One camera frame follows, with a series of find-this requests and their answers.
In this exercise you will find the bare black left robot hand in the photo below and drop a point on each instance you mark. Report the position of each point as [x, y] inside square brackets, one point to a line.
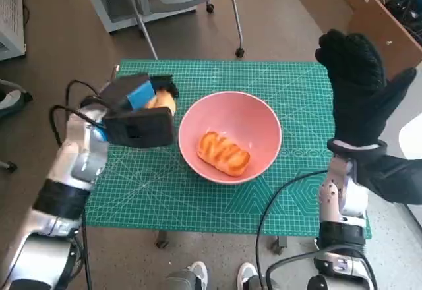
[122, 92]

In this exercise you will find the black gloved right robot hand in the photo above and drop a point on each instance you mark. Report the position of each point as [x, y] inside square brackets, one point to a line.
[359, 99]

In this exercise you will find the round bread bun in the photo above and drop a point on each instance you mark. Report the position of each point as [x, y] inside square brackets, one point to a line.
[161, 100]

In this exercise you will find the pink bowl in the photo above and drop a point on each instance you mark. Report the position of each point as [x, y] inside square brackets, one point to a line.
[230, 112]

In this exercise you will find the rectangular bread loaf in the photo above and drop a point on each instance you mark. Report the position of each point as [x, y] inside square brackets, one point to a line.
[224, 153]

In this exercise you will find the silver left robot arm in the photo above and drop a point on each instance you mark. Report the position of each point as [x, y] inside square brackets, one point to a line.
[66, 171]

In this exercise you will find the grey cabinet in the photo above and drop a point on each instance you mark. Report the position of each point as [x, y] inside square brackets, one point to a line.
[105, 0]

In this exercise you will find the dark grey chair base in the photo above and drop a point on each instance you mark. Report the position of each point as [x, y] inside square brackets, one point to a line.
[13, 99]

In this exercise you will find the green cutting mat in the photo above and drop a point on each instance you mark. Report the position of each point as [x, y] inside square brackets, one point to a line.
[158, 197]

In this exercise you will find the black chair caster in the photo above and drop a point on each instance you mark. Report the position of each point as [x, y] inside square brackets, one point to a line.
[9, 166]

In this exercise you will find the white perforated appliance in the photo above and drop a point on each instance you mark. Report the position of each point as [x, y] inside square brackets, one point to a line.
[10, 6]

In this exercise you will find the grey leg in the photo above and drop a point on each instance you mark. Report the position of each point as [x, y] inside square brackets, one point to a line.
[179, 280]
[260, 284]

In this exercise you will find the white shoe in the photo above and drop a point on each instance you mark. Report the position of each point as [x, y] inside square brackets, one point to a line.
[245, 275]
[199, 273]

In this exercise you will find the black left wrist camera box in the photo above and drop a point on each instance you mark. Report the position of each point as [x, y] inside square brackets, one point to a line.
[145, 128]

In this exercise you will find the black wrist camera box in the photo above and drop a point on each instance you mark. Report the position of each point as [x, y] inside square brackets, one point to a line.
[395, 178]
[145, 128]

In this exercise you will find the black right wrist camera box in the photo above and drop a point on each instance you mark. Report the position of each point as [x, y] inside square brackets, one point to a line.
[395, 178]

